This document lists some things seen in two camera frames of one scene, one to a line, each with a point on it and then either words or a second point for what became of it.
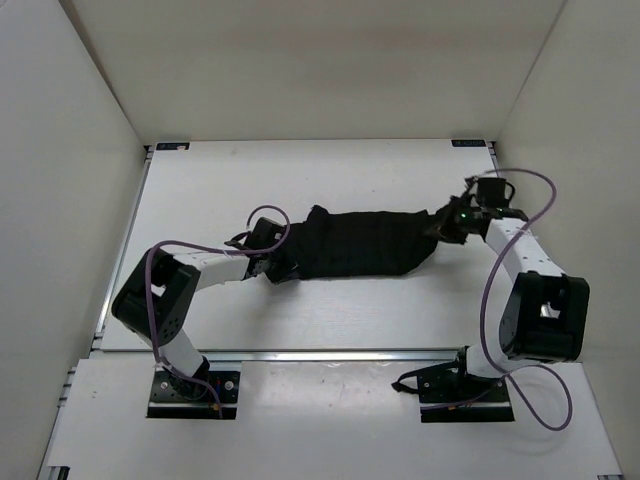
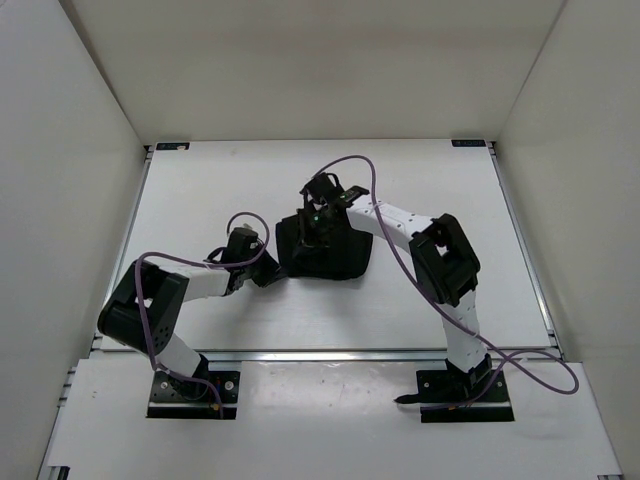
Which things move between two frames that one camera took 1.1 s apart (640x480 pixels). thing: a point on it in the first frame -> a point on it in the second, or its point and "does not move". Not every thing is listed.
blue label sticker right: [469, 143] does not move
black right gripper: [445, 233] -> [306, 238]
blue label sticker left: [172, 145] does not move
